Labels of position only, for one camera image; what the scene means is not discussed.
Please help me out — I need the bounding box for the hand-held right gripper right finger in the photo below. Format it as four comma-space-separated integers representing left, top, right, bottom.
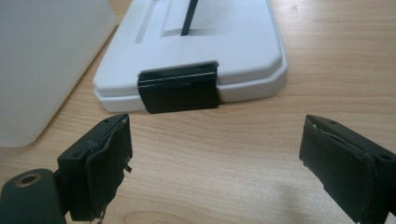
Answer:
298, 114, 396, 224

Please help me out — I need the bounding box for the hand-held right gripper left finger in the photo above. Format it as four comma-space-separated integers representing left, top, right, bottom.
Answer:
56, 113, 134, 222

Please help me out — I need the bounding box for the white plastic box lid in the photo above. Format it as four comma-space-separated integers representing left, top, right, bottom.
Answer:
92, 0, 289, 114

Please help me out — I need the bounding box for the translucent white plastic container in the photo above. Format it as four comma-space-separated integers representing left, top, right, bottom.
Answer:
0, 0, 119, 148

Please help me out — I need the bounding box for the black stick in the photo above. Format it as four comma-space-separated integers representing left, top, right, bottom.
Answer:
180, 0, 200, 36

